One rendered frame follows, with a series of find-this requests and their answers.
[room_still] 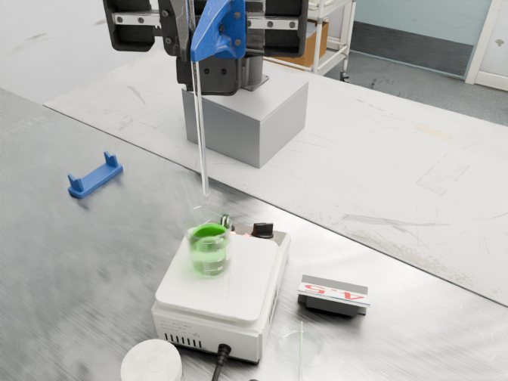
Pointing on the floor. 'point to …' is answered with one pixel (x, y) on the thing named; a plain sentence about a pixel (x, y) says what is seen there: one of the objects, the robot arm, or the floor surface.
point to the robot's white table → (342, 166)
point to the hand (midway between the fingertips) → (196, 39)
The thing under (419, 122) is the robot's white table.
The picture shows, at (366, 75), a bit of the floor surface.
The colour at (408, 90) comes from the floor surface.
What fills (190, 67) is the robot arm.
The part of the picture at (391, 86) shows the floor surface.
